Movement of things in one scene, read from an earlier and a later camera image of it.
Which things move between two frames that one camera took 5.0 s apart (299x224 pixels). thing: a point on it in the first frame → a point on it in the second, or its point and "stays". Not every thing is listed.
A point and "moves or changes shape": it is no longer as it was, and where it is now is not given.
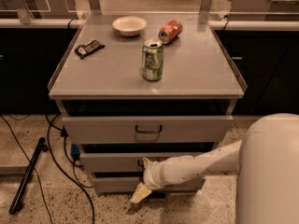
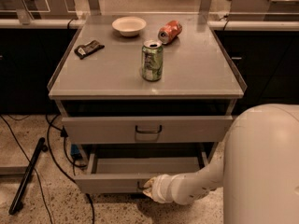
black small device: (81, 50) stays
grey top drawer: (150, 129) stays
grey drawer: (119, 162) moves or changes shape
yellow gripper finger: (148, 161) → (149, 183)
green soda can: (152, 60) stays
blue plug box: (75, 149) stays
